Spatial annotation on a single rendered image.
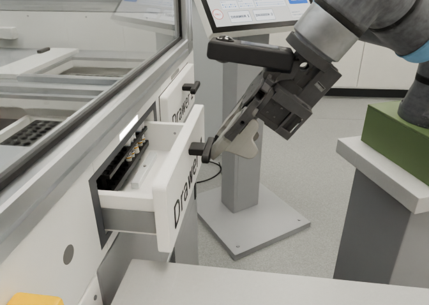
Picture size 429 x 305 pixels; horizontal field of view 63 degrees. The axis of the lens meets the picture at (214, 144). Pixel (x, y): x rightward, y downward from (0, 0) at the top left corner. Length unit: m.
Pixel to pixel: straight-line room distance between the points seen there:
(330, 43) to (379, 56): 3.26
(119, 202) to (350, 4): 0.37
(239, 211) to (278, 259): 0.33
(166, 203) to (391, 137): 0.61
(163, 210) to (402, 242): 0.63
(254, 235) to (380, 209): 0.87
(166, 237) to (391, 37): 0.39
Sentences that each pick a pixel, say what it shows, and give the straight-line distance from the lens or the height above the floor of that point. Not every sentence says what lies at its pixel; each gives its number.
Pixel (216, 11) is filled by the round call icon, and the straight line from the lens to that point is 1.33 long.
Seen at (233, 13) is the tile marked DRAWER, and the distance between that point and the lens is 1.36.
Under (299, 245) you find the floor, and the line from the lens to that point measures 1.75.
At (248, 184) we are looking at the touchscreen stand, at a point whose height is 0.19.
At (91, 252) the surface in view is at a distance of 0.50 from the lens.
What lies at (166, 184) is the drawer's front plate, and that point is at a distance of 0.43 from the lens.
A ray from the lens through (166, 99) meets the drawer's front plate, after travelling 0.72.
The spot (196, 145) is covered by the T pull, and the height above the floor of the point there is 0.91.
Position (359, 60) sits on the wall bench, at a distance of 3.67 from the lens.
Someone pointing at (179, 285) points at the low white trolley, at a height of 0.76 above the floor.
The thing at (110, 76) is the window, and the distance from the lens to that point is 0.54.
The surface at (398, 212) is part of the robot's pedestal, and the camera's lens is 0.91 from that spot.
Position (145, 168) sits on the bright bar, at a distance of 0.63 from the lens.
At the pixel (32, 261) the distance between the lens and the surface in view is 0.38.
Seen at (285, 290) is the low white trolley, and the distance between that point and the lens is 0.54.
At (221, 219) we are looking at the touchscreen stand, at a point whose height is 0.04.
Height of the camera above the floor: 1.16
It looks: 27 degrees down
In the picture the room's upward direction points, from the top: straight up
